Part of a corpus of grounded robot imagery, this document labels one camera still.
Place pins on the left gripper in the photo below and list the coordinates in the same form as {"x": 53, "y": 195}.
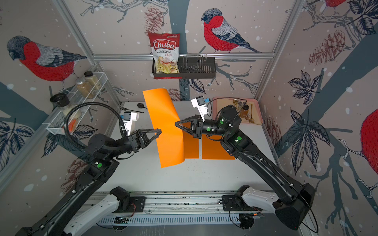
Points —
{"x": 138, "y": 141}

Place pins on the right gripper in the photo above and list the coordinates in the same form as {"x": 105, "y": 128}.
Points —
{"x": 197, "y": 128}

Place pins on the orange paper sheet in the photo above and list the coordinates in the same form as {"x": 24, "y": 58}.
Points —
{"x": 212, "y": 150}
{"x": 191, "y": 146}
{"x": 163, "y": 115}

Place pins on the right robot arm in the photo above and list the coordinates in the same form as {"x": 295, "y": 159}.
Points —
{"x": 293, "y": 200}

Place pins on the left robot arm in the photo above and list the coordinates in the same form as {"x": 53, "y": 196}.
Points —
{"x": 62, "y": 220}

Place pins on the pink tray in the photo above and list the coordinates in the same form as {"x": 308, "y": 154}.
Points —
{"x": 257, "y": 115}

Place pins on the black spoon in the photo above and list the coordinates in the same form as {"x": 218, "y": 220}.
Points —
{"x": 141, "y": 106}

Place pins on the black fork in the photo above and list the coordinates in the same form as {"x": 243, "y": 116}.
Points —
{"x": 129, "y": 110}

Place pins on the small amber bottle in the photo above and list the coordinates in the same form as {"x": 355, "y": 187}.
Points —
{"x": 244, "y": 112}

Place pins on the red cassava chips bag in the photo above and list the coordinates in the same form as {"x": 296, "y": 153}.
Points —
{"x": 165, "y": 50}

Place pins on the brown spice jar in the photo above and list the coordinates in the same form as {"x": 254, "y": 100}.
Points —
{"x": 85, "y": 88}

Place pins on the small red packet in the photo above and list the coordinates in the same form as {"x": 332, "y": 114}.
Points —
{"x": 72, "y": 125}

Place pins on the tan spice jar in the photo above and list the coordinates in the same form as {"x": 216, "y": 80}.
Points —
{"x": 92, "y": 80}

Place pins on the black lid rice jar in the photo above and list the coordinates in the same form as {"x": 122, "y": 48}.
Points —
{"x": 62, "y": 101}

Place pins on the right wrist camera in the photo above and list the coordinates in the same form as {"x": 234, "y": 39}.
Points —
{"x": 201, "y": 104}

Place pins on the black wire wall basket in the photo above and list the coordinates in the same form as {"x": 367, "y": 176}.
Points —
{"x": 199, "y": 67}

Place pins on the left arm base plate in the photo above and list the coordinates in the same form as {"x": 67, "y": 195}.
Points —
{"x": 133, "y": 204}

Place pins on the clear acrylic wall shelf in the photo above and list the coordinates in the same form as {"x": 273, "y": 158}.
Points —
{"x": 55, "y": 126}

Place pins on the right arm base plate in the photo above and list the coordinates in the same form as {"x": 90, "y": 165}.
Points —
{"x": 234, "y": 203}

